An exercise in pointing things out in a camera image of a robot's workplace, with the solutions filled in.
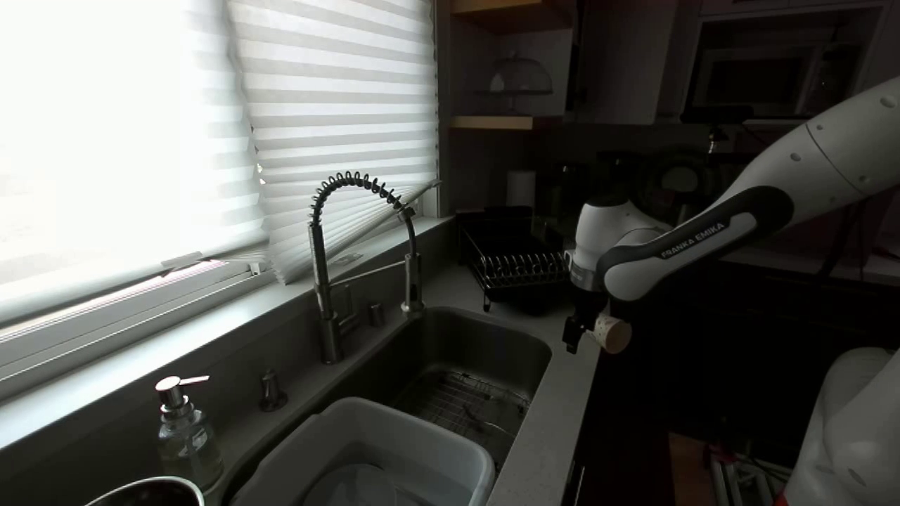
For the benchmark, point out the spring neck metal faucet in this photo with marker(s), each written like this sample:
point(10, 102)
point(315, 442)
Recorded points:
point(325, 283)

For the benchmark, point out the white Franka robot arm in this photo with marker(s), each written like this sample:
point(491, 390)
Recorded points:
point(826, 158)

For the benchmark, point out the small metal sink fitting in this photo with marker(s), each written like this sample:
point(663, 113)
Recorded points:
point(272, 393)

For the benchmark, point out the domed mesh food cover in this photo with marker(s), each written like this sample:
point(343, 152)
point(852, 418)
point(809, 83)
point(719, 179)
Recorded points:
point(518, 80)

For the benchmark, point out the clear soap pump dispenser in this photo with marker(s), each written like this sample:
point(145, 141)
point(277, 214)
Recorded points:
point(185, 437)

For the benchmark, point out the undermount kitchen sink basin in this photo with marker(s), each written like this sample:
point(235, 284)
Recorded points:
point(469, 348)

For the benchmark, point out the round metal pot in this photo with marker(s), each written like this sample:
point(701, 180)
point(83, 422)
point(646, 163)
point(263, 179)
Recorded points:
point(141, 495)

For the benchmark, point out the wooden wall shelf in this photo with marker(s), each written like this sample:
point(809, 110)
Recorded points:
point(507, 121)

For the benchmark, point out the white cylindrical canister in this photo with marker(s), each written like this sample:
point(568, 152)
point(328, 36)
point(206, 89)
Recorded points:
point(521, 187)

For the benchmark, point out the white plastic wash tub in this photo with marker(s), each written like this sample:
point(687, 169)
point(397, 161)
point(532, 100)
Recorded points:
point(411, 439)

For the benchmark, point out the dark microwave oven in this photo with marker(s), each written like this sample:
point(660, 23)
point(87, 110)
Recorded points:
point(748, 75)

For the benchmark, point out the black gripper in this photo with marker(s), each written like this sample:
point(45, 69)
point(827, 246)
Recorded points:
point(584, 318)

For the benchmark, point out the speckled paper cup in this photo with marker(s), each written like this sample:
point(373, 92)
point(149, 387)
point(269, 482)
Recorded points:
point(615, 332)

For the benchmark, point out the bright white window blind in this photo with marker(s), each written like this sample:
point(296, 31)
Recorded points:
point(114, 141)

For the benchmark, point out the pleated white window blind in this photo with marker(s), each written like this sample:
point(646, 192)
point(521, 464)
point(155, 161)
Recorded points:
point(346, 95)

